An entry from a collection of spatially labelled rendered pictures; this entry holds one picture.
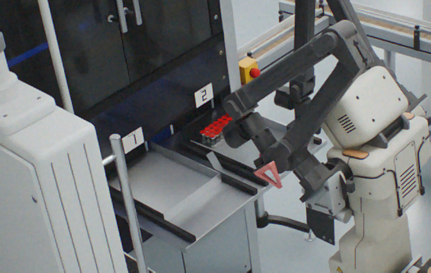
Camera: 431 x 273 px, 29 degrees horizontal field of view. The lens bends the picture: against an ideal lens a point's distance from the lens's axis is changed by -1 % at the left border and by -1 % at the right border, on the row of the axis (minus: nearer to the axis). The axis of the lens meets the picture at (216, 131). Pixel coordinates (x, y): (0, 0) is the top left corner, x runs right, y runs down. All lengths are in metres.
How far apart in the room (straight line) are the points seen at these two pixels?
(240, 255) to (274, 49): 0.86
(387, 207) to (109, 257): 0.77
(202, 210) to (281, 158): 0.54
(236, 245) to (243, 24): 2.62
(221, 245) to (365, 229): 1.04
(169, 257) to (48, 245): 1.22
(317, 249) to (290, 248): 0.12
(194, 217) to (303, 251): 1.23
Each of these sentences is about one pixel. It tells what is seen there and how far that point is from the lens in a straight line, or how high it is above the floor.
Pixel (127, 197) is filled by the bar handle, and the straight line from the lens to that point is 2.02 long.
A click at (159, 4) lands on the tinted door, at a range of 2.69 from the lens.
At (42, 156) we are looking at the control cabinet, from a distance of 1.80.
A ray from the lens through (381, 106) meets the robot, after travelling 2.22.
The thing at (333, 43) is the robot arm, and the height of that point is 1.60.
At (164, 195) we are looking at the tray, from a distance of 2.72.
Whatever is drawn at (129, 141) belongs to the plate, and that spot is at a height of 1.02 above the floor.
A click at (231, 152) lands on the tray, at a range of 2.87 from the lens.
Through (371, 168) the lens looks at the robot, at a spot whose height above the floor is 1.22.
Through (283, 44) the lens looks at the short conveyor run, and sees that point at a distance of 3.41.
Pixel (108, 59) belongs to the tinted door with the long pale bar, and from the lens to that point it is 2.60.
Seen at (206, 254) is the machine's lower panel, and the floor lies 0.34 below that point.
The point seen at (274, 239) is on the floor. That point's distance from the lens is 3.84.
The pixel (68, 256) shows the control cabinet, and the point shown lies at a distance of 1.96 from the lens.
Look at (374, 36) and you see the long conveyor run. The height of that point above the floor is 0.89.
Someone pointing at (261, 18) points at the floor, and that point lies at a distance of 5.82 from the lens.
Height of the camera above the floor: 2.50
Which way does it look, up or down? 33 degrees down
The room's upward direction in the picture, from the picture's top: 8 degrees counter-clockwise
